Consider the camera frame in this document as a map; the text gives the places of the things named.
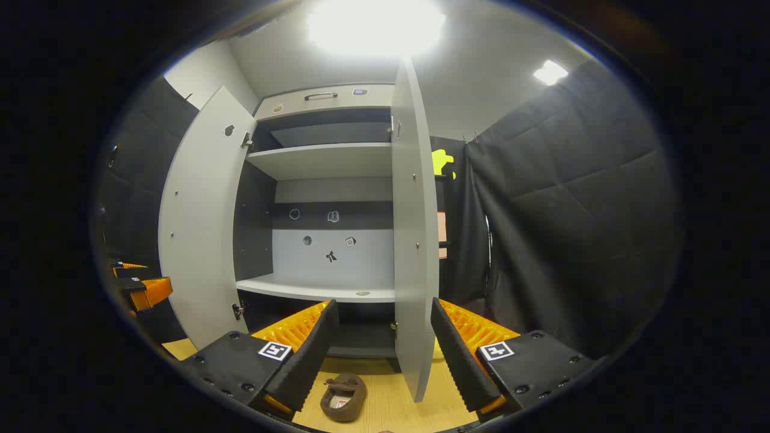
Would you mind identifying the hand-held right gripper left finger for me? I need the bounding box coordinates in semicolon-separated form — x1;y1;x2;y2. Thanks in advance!
179;299;339;422

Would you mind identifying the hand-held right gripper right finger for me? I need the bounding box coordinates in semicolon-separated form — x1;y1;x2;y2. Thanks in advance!
430;296;602;416

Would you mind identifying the brown fuzzy shoe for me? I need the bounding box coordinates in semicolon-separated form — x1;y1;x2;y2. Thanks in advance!
320;373;368;422

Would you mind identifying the grey cabinet door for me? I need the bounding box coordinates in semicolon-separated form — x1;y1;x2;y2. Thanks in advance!
158;86;256;349
391;57;440;402

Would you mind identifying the grey shoe cabinet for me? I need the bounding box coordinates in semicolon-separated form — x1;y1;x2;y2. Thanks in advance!
233;83;401;373

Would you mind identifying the grey cabinet drawer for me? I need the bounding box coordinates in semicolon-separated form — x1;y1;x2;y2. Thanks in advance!
256;84;395;121

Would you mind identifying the black backdrop cloth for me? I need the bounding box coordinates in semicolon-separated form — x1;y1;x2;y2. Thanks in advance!
96;60;683;361

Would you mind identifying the small ceiling light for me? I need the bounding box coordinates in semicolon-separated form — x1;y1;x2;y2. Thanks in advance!
533;59;569;86

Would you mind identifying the large ceiling light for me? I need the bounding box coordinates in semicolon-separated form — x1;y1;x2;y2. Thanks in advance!
307;0;447;58

